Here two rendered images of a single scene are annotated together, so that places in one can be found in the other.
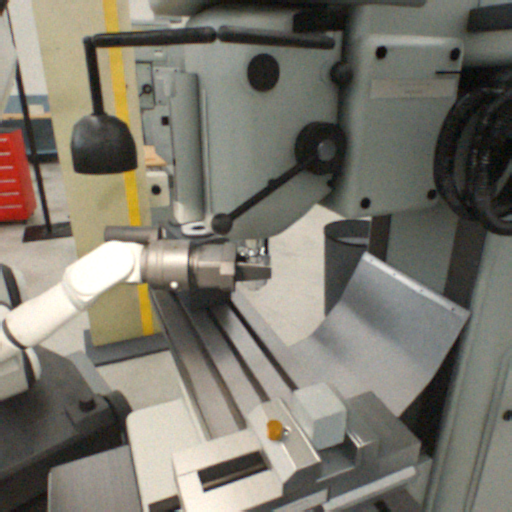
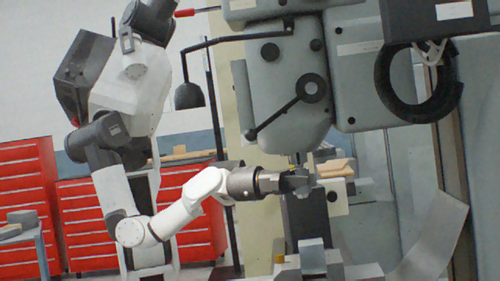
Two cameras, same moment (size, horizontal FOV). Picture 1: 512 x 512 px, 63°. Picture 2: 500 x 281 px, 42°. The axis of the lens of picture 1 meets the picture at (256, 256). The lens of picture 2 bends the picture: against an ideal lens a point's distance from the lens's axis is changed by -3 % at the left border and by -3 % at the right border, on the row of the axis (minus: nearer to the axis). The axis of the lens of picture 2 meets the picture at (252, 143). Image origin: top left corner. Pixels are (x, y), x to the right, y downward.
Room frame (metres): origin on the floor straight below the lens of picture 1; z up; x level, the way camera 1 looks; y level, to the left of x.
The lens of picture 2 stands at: (-0.83, -0.62, 1.43)
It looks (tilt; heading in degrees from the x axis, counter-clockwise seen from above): 3 degrees down; 26
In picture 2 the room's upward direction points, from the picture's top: 8 degrees counter-clockwise
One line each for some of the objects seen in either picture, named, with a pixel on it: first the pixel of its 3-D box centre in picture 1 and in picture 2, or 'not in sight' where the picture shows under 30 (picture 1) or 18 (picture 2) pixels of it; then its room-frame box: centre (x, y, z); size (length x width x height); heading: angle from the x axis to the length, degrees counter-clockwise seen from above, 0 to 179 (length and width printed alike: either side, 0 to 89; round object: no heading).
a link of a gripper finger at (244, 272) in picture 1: (253, 273); (295, 182); (0.64, 0.00, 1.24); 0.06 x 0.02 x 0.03; 89
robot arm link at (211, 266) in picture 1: (202, 266); (267, 183); (0.67, 0.09, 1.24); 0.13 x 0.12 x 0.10; 0
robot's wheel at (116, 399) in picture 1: (120, 420); not in sight; (1.06, 0.45, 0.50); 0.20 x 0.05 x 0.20; 40
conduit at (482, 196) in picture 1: (485, 151); (412, 76); (0.60, -0.32, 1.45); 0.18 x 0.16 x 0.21; 113
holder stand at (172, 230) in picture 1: (193, 256); (303, 212); (1.07, 0.17, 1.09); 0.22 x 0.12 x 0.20; 30
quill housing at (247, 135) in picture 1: (256, 129); (289, 85); (0.67, 0.00, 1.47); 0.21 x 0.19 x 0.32; 23
